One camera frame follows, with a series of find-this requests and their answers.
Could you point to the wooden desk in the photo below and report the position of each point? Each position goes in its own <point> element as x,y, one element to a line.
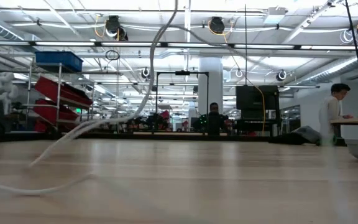
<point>353,120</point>

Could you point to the black grey work glove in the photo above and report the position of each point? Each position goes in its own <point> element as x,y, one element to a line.
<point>306,135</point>

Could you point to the blue plastic bin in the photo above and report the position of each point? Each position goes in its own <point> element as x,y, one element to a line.
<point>59,60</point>

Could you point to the person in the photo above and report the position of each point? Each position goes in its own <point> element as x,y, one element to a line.
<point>214,121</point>
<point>329,112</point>

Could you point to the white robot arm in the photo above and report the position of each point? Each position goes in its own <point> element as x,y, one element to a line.
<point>3,90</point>

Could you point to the metal rack with red bins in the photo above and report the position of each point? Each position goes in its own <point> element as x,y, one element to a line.
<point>54,93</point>

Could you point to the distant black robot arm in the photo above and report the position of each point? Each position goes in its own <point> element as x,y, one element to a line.
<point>201,120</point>

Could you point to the black gantry frame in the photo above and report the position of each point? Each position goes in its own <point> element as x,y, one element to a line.
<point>182,73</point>

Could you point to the black cabinet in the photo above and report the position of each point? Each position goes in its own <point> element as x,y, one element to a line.
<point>253,105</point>

